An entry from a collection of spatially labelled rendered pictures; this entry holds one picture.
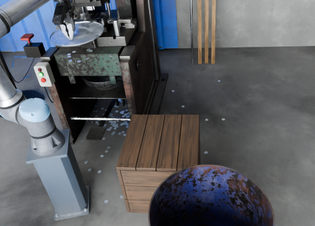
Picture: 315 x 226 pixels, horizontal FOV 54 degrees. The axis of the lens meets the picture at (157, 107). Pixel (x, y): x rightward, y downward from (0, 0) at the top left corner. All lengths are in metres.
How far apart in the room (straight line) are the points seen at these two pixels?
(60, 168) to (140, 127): 0.45
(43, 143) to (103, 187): 0.55
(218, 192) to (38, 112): 0.83
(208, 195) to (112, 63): 0.91
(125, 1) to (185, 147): 1.04
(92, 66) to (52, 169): 0.65
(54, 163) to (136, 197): 0.44
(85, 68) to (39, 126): 0.60
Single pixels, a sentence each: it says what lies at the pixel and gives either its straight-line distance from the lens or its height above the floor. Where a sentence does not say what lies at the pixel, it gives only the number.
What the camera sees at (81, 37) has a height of 0.78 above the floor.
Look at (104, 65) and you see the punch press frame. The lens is 1.82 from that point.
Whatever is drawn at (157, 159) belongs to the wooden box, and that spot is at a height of 0.34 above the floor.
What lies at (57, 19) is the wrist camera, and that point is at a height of 0.92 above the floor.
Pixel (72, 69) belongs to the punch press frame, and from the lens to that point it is 1.92.
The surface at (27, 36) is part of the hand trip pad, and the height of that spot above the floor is 0.76.
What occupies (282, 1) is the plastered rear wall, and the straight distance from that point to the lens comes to 3.10.
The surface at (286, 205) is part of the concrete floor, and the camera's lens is 1.78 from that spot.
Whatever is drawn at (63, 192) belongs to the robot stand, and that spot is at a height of 0.19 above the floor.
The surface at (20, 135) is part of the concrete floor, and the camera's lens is 2.47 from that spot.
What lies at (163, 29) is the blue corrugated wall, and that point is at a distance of 3.13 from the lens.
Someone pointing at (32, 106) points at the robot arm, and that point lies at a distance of 1.41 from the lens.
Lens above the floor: 1.39
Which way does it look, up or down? 36 degrees down
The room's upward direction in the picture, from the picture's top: 7 degrees counter-clockwise
